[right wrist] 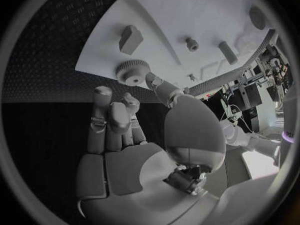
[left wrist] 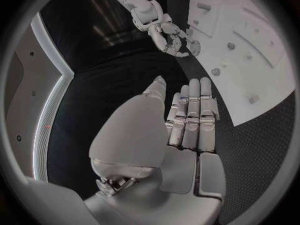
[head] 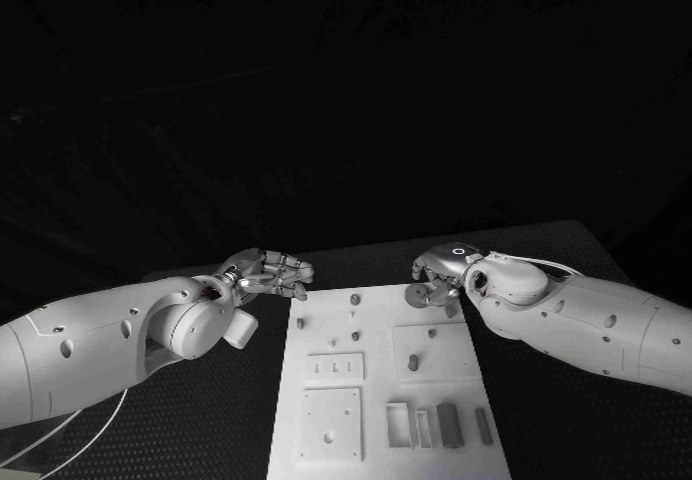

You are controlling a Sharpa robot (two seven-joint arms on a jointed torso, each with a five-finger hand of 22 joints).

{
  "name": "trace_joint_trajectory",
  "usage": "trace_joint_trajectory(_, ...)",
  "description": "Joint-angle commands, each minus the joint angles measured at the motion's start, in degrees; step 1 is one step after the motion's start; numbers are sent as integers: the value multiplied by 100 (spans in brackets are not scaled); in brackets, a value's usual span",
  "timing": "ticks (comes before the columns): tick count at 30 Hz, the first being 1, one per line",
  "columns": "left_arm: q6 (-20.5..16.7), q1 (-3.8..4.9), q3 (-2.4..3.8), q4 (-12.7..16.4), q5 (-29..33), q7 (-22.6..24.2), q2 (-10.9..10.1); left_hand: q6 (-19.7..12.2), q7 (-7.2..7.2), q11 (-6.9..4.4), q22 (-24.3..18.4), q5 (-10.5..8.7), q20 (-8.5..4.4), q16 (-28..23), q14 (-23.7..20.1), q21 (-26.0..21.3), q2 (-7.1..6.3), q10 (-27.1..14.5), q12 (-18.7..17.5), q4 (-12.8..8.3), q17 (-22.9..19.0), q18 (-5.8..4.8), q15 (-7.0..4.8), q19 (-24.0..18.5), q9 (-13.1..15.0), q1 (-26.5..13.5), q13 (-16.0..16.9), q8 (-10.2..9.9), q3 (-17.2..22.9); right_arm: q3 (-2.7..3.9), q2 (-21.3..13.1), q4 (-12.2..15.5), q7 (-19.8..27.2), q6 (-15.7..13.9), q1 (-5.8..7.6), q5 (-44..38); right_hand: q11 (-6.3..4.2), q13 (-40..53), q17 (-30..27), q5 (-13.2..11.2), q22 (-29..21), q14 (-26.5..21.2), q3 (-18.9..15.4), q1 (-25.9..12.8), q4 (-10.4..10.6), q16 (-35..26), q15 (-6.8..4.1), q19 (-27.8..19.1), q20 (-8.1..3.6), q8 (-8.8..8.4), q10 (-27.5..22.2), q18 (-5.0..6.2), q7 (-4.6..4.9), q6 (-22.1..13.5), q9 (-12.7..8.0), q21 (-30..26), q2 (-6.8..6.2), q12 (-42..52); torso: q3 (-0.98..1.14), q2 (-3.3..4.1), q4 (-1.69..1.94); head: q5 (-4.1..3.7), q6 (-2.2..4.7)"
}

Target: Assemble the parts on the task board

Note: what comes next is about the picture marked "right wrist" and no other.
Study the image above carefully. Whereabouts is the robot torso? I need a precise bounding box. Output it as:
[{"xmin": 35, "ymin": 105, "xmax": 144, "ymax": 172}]
[{"xmin": 277, "ymin": 86, "xmax": 297, "ymax": 173}]

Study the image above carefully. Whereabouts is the white task board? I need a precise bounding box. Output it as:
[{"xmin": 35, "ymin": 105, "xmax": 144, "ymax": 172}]
[{"xmin": 74, "ymin": 0, "xmax": 279, "ymax": 97}]

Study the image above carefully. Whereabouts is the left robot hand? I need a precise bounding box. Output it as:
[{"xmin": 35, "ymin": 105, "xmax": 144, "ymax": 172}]
[{"xmin": 220, "ymin": 98, "xmax": 244, "ymax": 124}]

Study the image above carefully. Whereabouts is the cluttered workshop desk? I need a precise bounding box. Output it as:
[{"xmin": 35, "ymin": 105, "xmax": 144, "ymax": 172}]
[{"xmin": 201, "ymin": 41, "xmax": 294, "ymax": 134}]

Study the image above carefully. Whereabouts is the white cable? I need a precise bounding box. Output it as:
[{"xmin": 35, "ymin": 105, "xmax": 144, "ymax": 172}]
[{"xmin": 231, "ymin": 104, "xmax": 261, "ymax": 136}]

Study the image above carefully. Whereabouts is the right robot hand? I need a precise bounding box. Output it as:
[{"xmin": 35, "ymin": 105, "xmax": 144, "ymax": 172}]
[{"xmin": 75, "ymin": 72, "xmax": 228, "ymax": 225}]

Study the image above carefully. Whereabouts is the grey block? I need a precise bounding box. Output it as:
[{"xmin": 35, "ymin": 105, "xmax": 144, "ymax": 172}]
[{"xmin": 118, "ymin": 24, "xmax": 145, "ymax": 56}]

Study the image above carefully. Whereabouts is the grey gear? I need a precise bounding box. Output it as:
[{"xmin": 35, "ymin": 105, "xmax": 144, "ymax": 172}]
[{"xmin": 115, "ymin": 59, "xmax": 152, "ymax": 87}]

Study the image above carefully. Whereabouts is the small grey peg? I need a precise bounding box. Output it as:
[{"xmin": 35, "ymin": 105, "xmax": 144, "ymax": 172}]
[{"xmin": 184, "ymin": 37, "xmax": 200, "ymax": 52}]

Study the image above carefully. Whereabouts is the grey round plug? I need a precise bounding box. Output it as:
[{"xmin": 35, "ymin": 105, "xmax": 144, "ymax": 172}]
[{"xmin": 248, "ymin": 5, "xmax": 268, "ymax": 31}]

